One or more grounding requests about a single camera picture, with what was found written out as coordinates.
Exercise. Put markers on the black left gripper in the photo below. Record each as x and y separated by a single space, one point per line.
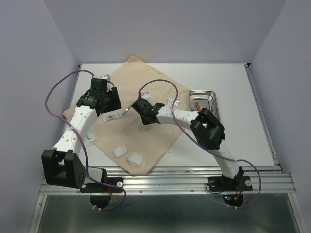
116 104

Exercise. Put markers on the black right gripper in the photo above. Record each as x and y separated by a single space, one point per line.
144 121

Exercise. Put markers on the clear packet black part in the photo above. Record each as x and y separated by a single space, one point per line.
111 116

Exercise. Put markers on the small clear needle packet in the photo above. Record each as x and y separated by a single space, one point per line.
170 101

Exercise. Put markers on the green suture packet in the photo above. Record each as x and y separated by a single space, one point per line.
91 138

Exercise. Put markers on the scalpel with brown cap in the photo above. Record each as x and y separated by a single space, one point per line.
197 106

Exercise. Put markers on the stainless steel tray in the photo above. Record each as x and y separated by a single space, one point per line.
206 98

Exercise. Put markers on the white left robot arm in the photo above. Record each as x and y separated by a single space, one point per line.
61 164

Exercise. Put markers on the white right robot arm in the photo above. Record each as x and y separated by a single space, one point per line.
208 132

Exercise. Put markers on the beige cloth drape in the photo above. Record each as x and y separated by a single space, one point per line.
154 140

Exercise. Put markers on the white gauze pad left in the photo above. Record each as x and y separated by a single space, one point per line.
120 150

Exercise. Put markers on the white gauze pad stack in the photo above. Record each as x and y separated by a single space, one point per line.
137 160

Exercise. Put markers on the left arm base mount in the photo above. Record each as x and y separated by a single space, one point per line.
106 195

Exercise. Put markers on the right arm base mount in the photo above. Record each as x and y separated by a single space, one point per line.
231 189

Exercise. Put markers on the aluminium mounting rail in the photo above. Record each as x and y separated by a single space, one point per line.
192 180

